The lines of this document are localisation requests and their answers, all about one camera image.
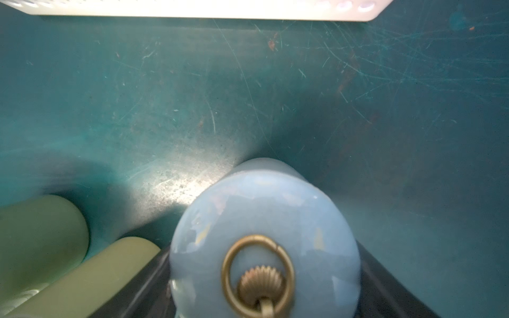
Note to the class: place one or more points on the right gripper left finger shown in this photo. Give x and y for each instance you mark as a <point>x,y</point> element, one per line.
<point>148,294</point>

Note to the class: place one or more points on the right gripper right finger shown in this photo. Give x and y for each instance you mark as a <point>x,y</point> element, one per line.
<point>382,295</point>

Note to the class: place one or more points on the yellow canister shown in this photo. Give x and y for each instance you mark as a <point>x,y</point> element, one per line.
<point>41,240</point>

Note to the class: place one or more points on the light blue canister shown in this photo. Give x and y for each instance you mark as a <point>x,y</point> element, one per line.
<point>264,241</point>

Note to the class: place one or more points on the white perforated plastic basket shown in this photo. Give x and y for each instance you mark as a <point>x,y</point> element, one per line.
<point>300,10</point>

